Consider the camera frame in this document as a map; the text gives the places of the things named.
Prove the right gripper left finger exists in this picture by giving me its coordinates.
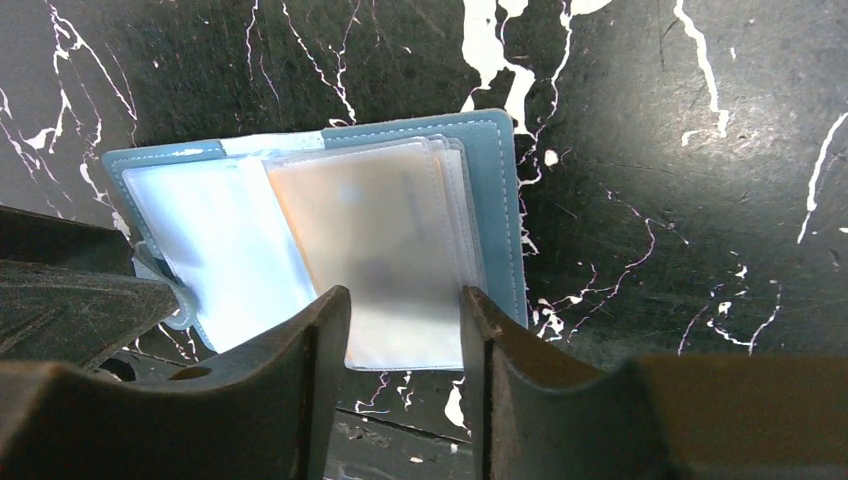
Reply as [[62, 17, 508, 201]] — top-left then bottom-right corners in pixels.
[[1, 286, 351, 479]]

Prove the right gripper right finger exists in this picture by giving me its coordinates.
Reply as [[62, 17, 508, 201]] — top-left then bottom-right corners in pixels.
[[460, 287, 847, 479]]

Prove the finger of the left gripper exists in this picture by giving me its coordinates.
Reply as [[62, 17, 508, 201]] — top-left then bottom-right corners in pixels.
[[1, 207, 178, 368]]

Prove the blue card holder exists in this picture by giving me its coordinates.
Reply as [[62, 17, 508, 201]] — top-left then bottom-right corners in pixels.
[[102, 109, 528, 371]]

